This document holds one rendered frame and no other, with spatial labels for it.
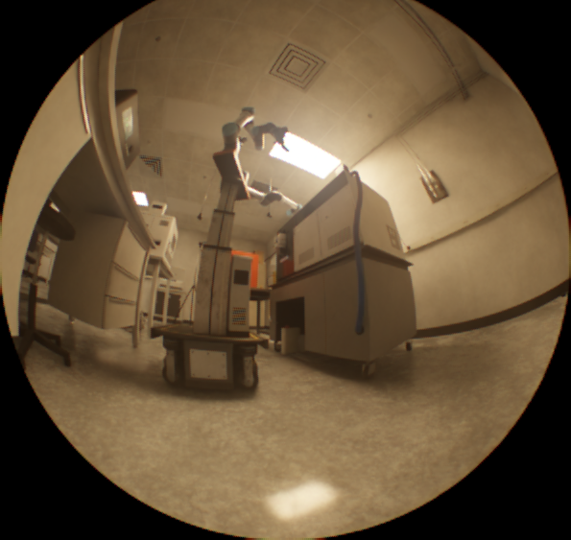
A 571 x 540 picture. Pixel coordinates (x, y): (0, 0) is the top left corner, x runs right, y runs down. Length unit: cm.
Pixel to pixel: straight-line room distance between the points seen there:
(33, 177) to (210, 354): 87
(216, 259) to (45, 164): 91
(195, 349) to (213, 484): 55
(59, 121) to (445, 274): 249
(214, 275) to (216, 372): 50
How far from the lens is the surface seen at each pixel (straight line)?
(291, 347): 174
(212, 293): 92
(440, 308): 198
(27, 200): 60
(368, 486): 47
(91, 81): 71
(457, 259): 198
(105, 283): 106
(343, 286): 100
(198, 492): 46
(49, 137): 63
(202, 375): 82
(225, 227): 104
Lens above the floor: 39
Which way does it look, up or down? 21 degrees up
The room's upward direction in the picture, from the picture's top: straight up
